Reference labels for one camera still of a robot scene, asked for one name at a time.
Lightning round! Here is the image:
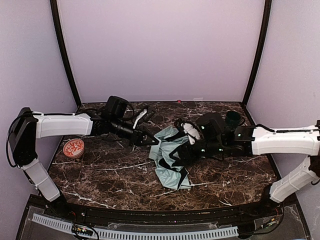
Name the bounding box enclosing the mint and black folding umbrella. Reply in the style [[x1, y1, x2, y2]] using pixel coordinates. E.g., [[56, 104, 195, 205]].
[[148, 125, 192, 191]]

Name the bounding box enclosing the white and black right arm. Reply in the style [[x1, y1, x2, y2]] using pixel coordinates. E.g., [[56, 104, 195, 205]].
[[169, 112, 320, 205]]

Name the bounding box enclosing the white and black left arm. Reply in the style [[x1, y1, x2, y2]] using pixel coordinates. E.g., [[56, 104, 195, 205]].
[[5, 96, 159, 203]]

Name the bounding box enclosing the dark green marbled mug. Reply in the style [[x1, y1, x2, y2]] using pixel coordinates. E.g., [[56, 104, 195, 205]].
[[225, 110, 245, 129]]

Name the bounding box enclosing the red patterned round bowl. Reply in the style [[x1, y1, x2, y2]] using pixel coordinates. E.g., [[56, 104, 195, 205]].
[[63, 138, 85, 159]]

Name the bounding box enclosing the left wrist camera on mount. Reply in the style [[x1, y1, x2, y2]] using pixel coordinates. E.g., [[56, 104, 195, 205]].
[[133, 106, 156, 129]]

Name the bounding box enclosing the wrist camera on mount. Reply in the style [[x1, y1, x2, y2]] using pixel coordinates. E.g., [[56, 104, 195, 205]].
[[174, 118, 201, 145], [133, 106, 156, 129]]

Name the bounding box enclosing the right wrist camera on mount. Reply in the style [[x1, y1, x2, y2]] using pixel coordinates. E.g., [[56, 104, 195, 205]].
[[174, 118, 201, 145]]

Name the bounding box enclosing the grey slotted cable duct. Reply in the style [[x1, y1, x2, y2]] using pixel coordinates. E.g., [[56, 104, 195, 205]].
[[31, 213, 239, 240]]

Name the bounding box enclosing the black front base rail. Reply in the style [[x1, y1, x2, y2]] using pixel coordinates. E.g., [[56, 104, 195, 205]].
[[27, 194, 301, 231]]

